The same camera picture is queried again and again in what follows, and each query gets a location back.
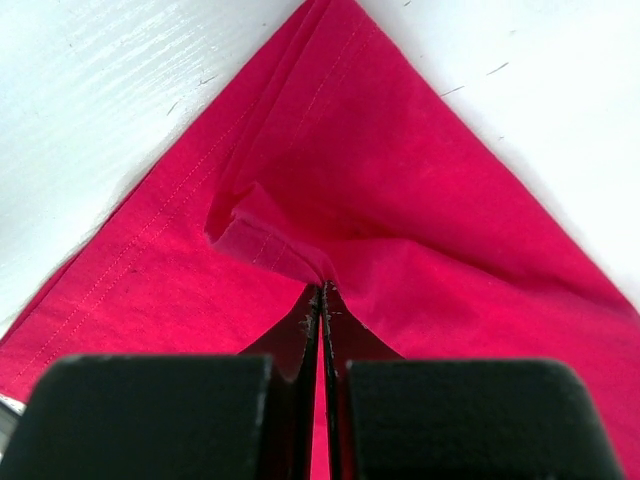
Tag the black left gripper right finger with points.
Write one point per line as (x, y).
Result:
(393, 418)

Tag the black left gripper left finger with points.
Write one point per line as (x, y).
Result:
(243, 416)

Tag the pink t shirt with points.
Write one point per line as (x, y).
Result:
(328, 157)

